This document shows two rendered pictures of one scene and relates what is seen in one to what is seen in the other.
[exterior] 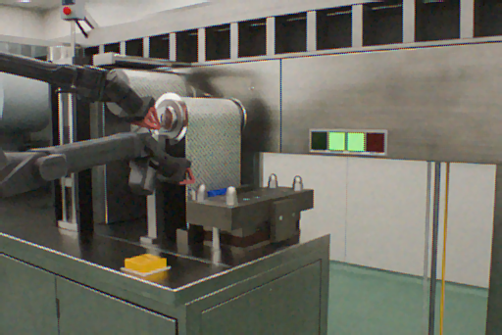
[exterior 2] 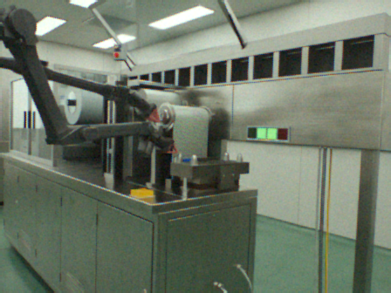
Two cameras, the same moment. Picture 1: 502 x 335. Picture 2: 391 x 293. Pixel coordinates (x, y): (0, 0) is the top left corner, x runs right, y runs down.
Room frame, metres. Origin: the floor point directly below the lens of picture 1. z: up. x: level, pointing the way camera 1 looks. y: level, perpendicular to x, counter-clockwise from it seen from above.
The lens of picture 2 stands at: (-0.24, -0.22, 1.20)
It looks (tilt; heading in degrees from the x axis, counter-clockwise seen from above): 3 degrees down; 10
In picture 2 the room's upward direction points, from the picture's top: 2 degrees clockwise
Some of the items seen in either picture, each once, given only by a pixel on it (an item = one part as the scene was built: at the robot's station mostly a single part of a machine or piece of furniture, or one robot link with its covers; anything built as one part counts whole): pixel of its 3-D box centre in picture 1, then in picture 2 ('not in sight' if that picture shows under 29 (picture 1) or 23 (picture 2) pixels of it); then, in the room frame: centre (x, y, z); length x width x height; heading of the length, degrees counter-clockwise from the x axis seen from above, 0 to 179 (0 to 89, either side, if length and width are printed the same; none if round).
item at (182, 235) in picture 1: (216, 228); (189, 180); (1.45, 0.11, 0.92); 0.28 x 0.04 x 0.04; 142
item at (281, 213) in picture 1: (283, 219); (226, 177); (1.36, -0.09, 0.96); 0.10 x 0.03 x 0.11; 142
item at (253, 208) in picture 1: (254, 205); (211, 167); (1.41, 0.00, 1.00); 0.40 x 0.16 x 0.06; 142
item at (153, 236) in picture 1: (152, 188); (154, 155); (1.38, 0.29, 1.05); 0.06 x 0.05 x 0.31; 142
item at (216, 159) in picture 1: (215, 166); (190, 145); (1.45, 0.12, 1.11); 0.23 x 0.01 x 0.18; 142
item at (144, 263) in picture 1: (145, 263); (141, 193); (1.11, 0.25, 0.91); 0.07 x 0.07 x 0.02; 52
